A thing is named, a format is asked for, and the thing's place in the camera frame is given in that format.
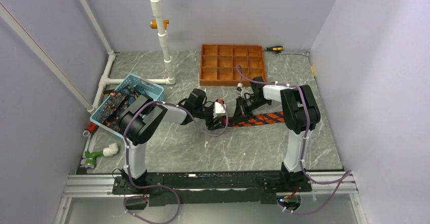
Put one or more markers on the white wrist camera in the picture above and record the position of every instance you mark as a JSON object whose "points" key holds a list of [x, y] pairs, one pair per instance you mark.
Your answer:
{"points": [[240, 91], [219, 108]]}

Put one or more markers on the white diagonal wall pipe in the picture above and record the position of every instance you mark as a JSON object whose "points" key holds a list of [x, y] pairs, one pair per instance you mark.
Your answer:
{"points": [[19, 29]]}

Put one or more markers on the silver wrench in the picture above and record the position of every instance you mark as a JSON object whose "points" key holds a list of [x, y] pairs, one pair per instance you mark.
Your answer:
{"points": [[302, 53]]}

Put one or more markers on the orange navy striped tie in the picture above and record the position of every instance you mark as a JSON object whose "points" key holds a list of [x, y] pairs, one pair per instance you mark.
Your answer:
{"points": [[247, 120]]}

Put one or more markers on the brown compartment tray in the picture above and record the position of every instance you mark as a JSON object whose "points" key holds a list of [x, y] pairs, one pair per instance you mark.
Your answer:
{"points": [[219, 61]]}

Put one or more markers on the green white pipe fitting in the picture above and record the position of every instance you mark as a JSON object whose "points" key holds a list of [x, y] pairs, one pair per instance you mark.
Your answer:
{"points": [[90, 157]]}

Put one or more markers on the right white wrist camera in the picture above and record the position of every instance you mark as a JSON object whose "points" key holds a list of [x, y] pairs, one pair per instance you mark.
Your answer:
{"points": [[240, 91]]}

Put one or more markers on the orange black screwdriver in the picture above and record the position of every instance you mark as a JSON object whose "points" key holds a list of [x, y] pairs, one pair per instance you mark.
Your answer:
{"points": [[275, 49]]}

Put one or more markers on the dark patterned ties pile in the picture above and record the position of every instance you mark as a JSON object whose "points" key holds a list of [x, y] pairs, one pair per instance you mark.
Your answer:
{"points": [[118, 101]]}

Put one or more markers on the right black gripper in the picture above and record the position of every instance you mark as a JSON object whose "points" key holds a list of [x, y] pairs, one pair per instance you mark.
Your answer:
{"points": [[241, 113]]}

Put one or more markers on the blue plastic basket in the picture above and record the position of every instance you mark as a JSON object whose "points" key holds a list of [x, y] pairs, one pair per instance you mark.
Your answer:
{"points": [[154, 91]]}

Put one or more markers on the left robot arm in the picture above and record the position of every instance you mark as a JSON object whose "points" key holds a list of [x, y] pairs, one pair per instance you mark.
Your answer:
{"points": [[139, 122]]}

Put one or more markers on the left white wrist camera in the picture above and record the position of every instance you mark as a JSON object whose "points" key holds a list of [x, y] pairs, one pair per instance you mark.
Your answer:
{"points": [[219, 108]]}

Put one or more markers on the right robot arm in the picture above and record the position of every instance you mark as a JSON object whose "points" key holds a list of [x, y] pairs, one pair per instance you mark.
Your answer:
{"points": [[300, 113]]}

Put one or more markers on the white pvc pipe stand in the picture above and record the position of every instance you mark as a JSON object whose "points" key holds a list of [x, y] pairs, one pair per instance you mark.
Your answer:
{"points": [[163, 40]]}

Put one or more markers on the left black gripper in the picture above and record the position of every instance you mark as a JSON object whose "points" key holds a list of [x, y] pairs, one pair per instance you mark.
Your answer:
{"points": [[211, 125]]}

